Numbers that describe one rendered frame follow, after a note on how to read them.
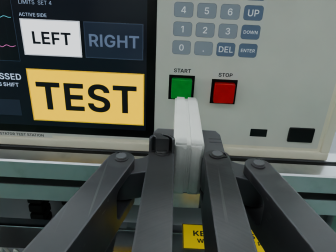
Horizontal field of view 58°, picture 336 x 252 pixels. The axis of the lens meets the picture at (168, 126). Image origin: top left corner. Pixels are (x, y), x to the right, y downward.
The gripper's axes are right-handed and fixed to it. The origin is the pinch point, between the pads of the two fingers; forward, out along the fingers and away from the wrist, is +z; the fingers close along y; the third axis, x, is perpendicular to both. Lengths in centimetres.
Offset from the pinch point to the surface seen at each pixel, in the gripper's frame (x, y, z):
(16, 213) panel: -26.4, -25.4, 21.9
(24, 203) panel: -24.2, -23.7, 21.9
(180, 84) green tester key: 0.6, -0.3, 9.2
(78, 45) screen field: 3.4, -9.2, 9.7
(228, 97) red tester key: -0.4, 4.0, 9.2
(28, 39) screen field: 3.7, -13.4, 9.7
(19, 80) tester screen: 0.1, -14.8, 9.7
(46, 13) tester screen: 5.9, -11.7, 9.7
